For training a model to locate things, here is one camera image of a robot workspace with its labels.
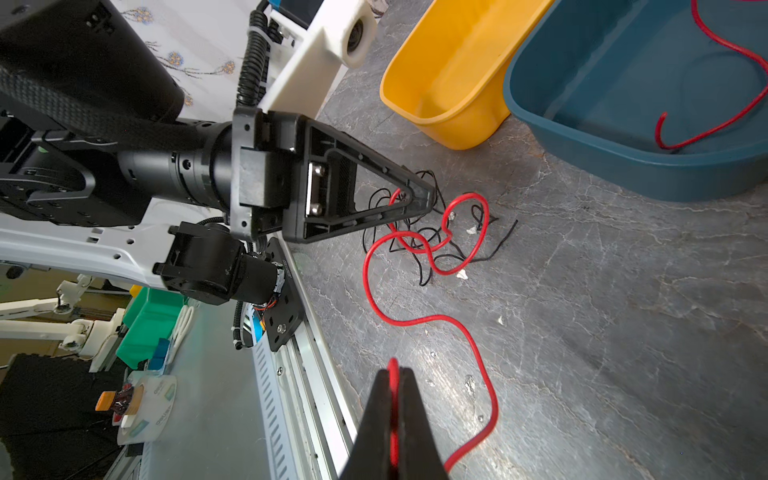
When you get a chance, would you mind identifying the green plastic box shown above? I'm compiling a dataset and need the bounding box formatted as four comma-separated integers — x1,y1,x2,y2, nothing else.
117,287,185,370

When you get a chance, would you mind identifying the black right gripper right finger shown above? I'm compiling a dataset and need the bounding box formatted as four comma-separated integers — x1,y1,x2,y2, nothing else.
395,367,448,479

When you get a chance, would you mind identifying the white perforated cable duct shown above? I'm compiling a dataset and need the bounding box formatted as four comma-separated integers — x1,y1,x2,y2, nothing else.
251,336,299,480

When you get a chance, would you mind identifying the left yellow plastic bin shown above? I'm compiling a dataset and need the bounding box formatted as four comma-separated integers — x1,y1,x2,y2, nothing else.
379,0,551,150

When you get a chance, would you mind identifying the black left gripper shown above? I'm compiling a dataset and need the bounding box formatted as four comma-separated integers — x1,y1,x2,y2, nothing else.
229,107,437,243

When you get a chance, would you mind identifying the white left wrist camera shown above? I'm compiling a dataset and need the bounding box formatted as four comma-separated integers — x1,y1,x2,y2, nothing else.
258,1,377,118

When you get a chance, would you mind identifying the teal plastic bin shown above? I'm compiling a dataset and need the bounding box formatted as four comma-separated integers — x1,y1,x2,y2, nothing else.
503,1,767,202

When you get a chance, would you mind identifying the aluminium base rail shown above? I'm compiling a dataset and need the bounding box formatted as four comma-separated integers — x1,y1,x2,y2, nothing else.
129,237,358,479

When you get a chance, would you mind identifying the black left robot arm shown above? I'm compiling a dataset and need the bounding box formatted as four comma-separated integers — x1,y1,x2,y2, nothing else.
1,1,436,305

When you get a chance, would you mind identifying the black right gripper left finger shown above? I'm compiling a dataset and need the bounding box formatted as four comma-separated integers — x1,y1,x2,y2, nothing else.
340,368,398,479

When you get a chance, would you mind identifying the black cable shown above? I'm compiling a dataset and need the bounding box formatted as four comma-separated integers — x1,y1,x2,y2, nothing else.
361,169,520,287

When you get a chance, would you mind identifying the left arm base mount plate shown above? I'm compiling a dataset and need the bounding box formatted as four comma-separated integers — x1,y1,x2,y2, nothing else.
261,237,307,352

